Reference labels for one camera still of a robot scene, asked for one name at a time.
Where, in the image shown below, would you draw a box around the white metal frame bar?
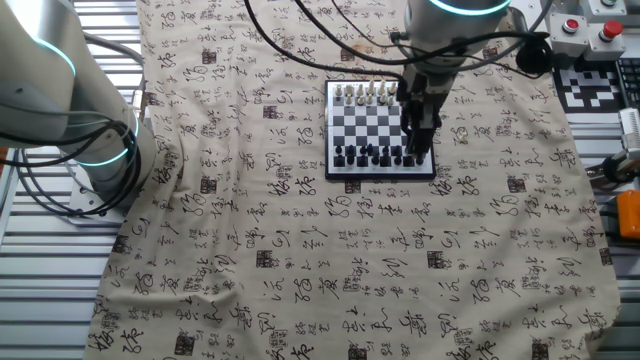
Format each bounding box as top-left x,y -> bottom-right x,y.
0,147 -> 25,241

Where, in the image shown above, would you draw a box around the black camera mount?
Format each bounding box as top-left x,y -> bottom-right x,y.
584,149 -> 640,192

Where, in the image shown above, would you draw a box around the beige calligraphy tablecloth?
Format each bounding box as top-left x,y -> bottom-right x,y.
82,0 -> 625,360

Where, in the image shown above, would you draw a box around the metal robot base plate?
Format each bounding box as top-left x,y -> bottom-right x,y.
67,169 -> 134,227

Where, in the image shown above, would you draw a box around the black white marker sheet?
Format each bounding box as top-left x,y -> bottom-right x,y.
552,67 -> 625,115

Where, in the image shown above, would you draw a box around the grey cable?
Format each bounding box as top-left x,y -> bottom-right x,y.
82,32 -> 149,119

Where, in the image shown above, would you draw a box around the grey metal camera bracket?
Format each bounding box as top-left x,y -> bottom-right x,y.
499,5 -> 527,49

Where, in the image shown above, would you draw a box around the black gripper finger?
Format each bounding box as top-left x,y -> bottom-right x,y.
416,121 -> 437,167
403,118 -> 423,159

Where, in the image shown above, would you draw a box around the black keyboard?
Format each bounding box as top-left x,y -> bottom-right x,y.
614,57 -> 640,110

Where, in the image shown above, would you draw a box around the black camera cable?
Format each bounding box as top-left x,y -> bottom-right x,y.
449,47 -> 546,80

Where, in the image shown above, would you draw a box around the silver camera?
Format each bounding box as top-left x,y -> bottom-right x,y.
618,107 -> 640,162

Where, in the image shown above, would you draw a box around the black white chessboard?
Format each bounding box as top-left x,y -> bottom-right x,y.
324,78 -> 437,181

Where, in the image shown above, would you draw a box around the grey box dark button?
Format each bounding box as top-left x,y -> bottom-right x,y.
585,0 -> 629,17

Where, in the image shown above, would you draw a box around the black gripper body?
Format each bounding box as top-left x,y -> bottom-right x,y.
398,66 -> 454,130

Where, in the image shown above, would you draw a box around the orange box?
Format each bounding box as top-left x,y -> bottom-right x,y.
616,189 -> 640,240

